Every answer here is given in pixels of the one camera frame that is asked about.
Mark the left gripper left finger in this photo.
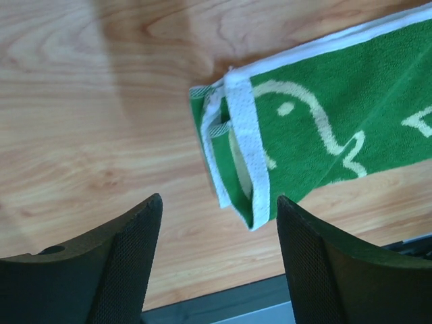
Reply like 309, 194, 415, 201
1, 194, 163, 323

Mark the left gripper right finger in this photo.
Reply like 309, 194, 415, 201
277, 196, 431, 323

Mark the green frog pattern towel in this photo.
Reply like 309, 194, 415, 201
189, 4, 431, 231

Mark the aluminium front rail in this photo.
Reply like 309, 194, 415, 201
140, 232, 432, 324

